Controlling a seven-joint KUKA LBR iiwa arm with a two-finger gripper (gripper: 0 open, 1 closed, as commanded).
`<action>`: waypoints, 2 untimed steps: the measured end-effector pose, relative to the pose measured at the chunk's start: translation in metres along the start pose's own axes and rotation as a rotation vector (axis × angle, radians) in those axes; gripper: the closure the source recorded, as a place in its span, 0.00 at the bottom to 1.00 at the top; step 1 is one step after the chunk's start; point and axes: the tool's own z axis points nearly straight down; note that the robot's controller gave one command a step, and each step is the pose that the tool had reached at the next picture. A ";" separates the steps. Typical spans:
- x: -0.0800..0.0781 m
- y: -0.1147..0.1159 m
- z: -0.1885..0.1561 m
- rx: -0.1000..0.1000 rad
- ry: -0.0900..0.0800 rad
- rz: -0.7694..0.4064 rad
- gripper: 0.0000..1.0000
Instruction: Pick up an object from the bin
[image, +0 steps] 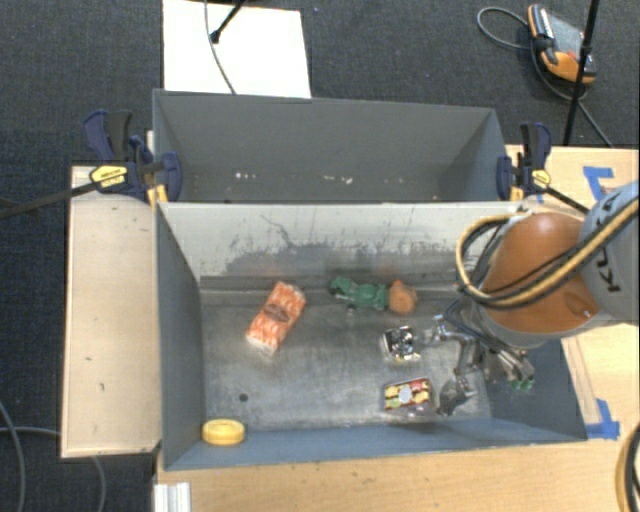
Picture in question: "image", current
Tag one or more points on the grey metal bin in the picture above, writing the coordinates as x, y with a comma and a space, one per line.
320, 380

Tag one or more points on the pale wood board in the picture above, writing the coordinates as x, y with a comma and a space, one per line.
112, 320

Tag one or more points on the green toy figure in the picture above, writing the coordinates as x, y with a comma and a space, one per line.
362, 294

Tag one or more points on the orange toy fruit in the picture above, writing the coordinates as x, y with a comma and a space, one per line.
402, 297

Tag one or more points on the orange and white packet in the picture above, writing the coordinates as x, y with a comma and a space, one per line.
276, 317

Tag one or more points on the colourful candy box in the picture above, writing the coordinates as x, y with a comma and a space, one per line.
407, 395

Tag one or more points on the clear box with dark contents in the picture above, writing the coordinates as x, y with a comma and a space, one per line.
401, 344

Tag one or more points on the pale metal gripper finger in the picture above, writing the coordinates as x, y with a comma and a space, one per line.
440, 331
452, 395

